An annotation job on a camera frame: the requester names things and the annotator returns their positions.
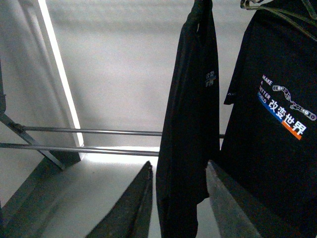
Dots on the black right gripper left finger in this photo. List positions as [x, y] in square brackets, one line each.
[131, 215]

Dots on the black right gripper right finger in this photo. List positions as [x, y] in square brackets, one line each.
[237, 213]

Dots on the black t-shirt small logo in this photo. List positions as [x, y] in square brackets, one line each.
[190, 136]

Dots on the metal hanger of printed shirt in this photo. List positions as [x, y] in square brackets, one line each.
[283, 14]

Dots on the black printed t-shirt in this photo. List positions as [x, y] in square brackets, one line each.
[270, 145]

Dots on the upper thin metal rod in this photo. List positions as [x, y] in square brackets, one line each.
[92, 131]

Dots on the thin metal rod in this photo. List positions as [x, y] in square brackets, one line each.
[92, 131]
[80, 149]

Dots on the lower thin metal rod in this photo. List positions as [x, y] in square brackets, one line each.
[80, 149]

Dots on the grey rack leg frame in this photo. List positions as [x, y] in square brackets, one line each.
[52, 163]

